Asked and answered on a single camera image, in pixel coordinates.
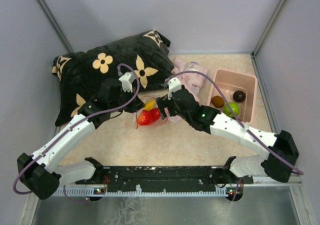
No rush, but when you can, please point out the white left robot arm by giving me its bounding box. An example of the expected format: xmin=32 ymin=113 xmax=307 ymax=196
xmin=12 ymin=72 xmax=144 ymax=200

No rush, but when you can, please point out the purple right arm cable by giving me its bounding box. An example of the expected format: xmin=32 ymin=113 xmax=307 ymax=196
xmin=163 ymin=70 xmax=305 ymax=202

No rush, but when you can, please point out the black flower-pattern pillow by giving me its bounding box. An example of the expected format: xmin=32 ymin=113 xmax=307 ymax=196
xmin=51 ymin=29 xmax=174 ymax=127

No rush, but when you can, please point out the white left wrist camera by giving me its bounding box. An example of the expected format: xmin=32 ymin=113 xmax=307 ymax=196
xmin=118 ymin=72 xmax=136 ymax=93

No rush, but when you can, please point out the aluminium frame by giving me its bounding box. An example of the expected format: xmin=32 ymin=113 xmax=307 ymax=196
xmin=17 ymin=0 xmax=311 ymax=225

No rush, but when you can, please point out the pink plastic bin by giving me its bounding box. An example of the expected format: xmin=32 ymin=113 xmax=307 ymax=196
xmin=212 ymin=68 xmax=258 ymax=124

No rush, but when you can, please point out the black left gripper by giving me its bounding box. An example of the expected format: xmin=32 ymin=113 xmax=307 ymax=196
xmin=109 ymin=86 xmax=146 ymax=113

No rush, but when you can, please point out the dark brown fruit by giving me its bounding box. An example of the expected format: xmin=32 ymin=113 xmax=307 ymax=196
xmin=232 ymin=90 xmax=246 ymax=103

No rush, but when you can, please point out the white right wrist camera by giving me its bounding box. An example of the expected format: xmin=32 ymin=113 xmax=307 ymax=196
xmin=167 ymin=77 xmax=185 ymax=100

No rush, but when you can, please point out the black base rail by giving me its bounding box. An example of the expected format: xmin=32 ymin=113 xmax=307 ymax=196
xmin=75 ymin=166 xmax=239 ymax=193

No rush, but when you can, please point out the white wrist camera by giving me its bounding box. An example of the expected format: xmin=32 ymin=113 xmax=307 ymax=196
xmin=167 ymin=77 xmax=185 ymax=100
xmin=118 ymin=72 xmax=136 ymax=93

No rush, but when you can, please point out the clear zip bag orange zipper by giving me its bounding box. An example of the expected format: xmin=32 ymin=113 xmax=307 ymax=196
xmin=133 ymin=95 xmax=169 ymax=129

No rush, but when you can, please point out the green apple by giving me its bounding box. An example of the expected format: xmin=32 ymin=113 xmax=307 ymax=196
xmin=223 ymin=102 xmax=240 ymax=118

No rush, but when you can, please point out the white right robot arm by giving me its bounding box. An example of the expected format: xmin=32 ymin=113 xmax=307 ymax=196
xmin=156 ymin=88 xmax=299 ymax=183

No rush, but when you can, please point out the red apple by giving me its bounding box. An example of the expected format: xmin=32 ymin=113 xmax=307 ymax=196
xmin=137 ymin=110 xmax=153 ymax=126

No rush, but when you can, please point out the brown kiwi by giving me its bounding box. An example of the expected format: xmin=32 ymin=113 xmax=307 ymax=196
xmin=211 ymin=95 xmax=225 ymax=109

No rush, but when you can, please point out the yellow pear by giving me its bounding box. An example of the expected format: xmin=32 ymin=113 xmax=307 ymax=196
xmin=144 ymin=100 xmax=156 ymax=111

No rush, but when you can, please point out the red yellow mango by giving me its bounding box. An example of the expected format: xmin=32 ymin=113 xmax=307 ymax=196
xmin=149 ymin=107 xmax=161 ymax=123

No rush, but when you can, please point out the pink cloth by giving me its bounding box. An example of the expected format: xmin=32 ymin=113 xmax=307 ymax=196
xmin=167 ymin=57 xmax=209 ymax=124

